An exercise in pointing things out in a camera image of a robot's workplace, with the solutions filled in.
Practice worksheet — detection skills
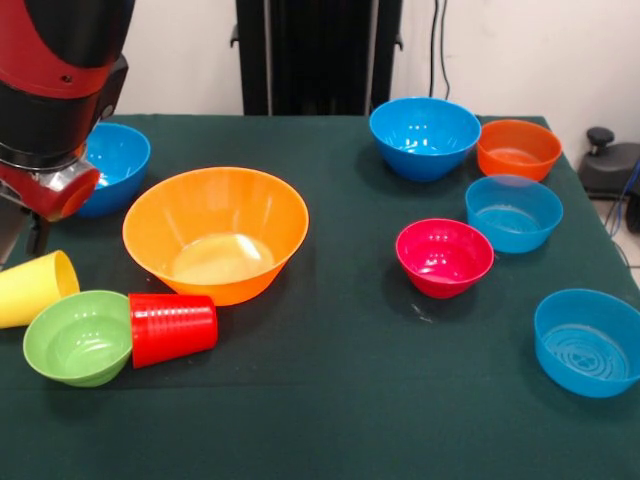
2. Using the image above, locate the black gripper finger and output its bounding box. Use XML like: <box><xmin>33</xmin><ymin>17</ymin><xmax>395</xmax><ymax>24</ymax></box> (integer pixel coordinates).
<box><xmin>0</xmin><ymin>192</ymin><xmax>25</xmax><ymax>269</ymax></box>
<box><xmin>25</xmin><ymin>213</ymin><xmax>51</xmax><ymax>256</ymax></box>

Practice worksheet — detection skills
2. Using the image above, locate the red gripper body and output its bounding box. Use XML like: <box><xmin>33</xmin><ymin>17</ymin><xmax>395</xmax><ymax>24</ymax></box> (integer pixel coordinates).
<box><xmin>0</xmin><ymin>162</ymin><xmax>101</xmax><ymax>224</ymax></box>

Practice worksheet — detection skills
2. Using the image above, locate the yellow cup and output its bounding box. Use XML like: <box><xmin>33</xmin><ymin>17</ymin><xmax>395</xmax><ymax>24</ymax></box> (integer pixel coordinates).
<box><xmin>0</xmin><ymin>249</ymin><xmax>81</xmax><ymax>330</ymax></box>

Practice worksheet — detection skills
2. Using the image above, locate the large blue bowl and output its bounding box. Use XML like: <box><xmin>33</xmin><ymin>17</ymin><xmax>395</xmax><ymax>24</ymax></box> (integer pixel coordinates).
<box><xmin>368</xmin><ymin>96</ymin><xmax>483</xmax><ymax>183</ymax></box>
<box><xmin>74</xmin><ymin>122</ymin><xmax>152</xmax><ymax>219</ymax></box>

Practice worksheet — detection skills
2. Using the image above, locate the green bowl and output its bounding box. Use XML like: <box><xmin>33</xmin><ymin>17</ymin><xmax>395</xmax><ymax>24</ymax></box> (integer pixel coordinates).
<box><xmin>22</xmin><ymin>290</ymin><xmax>134</xmax><ymax>389</ymax></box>

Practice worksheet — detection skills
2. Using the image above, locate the large yellow bowl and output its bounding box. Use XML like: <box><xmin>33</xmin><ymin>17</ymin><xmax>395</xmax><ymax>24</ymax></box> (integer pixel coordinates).
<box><xmin>122</xmin><ymin>166</ymin><xmax>310</xmax><ymax>307</ymax></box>

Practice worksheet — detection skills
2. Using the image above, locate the red cup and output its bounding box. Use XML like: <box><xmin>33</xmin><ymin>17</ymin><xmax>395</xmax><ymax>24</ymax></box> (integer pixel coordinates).
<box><xmin>128</xmin><ymin>292</ymin><xmax>219</xmax><ymax>370</ymax></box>

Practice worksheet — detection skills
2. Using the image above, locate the dark green tablecloth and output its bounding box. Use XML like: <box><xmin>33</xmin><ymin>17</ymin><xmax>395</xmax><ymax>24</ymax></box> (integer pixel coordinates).
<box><xmin>0</xmin><ymin>113</ymin><xmax>640</xmax><ymax>480</ymax></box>

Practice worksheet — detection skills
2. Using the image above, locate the pink bowl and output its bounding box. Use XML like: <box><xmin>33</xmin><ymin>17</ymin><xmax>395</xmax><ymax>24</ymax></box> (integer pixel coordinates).
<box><xmin>394</xmin><ymin>218</ymin><xmax>496</xmax><ymax>300</ymax></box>

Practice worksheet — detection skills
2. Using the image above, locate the small blue bowl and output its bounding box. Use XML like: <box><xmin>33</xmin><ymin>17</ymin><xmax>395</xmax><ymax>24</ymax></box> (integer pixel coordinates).
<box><xmin>464</xmin><ymin>174</ymin><xmax>565</xmax><ymax>255</ymax></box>
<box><xmin>533</xmin><ymin>288</ymin><xmax>640</xmax><ymax>399</ymax></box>

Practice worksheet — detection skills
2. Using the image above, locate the orange bowl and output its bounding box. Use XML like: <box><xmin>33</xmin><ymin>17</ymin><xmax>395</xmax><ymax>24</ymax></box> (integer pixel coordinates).
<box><xmin>476</xmin><ymin>119</ymin><xmax>564</xmax><ymax>183</ymax></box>

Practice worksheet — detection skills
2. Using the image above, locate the black stand base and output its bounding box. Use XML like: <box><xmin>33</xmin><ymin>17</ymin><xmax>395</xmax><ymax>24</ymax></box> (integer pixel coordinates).
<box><xmin>578</xmin><ymin>126</ymin><xmax>640</xmax><ymax>201</ymax></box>

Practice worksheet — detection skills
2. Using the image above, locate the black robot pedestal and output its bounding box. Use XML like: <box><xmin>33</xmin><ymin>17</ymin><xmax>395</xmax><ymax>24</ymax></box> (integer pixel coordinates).
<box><xmin>230</xmin><ymin>0</ymin><xmax>405</xmax><ymax>117</ymax></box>

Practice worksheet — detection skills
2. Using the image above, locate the black wall cable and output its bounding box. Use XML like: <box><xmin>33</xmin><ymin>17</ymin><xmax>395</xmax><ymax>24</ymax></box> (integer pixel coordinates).
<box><xmin>429</xmin><ymin>0</ymin><xmax>454</xmax><ymax>101</ymax></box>

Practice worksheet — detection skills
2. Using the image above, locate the blue cable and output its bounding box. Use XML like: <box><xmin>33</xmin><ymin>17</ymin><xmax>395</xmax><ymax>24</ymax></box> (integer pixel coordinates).
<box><xmin>604</xmin><ymin>164</ymin><xmax>640</xmax><ymax>241</ymax></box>

